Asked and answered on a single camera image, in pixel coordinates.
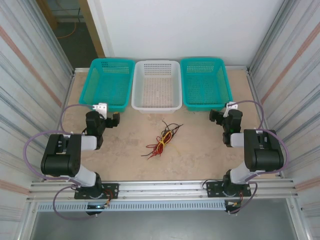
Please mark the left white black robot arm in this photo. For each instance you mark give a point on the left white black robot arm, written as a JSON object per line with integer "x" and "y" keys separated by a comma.
{"x": 61, "y": 162}

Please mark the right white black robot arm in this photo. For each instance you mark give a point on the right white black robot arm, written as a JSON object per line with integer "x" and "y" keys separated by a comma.
{"x": 265, "y": 155}

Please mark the teal plastic basket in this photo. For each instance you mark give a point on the teal plastic basket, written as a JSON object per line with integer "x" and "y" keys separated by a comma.
{"x": 205, "y": 85}
{"x": 107, "y": 85}

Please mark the white plastic basket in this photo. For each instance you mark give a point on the white plastic basket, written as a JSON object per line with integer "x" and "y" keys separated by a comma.
{"x": 157, "y": 82}

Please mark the wooden furniture piece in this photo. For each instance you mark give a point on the wooden furniture piece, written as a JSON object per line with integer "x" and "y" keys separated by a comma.
{"x": 48, "y": 12}

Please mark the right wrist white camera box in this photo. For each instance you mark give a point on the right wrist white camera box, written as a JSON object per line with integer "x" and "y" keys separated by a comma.
{"x": 228, "y": 108}

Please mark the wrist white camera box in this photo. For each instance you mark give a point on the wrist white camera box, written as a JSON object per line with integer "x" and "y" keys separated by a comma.
{"x": 102, "y": 108}
{"x": 228, "y": 108}

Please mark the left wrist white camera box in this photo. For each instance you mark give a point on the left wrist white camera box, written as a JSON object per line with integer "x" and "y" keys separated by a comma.
{"x": 102, "y": 108}

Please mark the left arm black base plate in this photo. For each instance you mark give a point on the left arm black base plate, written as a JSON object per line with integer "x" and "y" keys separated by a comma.
{"x": 112, "y": 191}

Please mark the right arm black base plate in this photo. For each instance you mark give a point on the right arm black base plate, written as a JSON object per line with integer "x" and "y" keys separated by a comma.
{"x": 213, "y": 188}

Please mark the aluminium mounting rail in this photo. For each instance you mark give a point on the aluminium mounting rail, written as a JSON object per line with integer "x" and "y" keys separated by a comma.
{"x": 162, "y": 187}

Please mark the wooden door frame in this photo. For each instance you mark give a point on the wooden door frame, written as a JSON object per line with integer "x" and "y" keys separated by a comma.
{"x": 93, "y": 27}

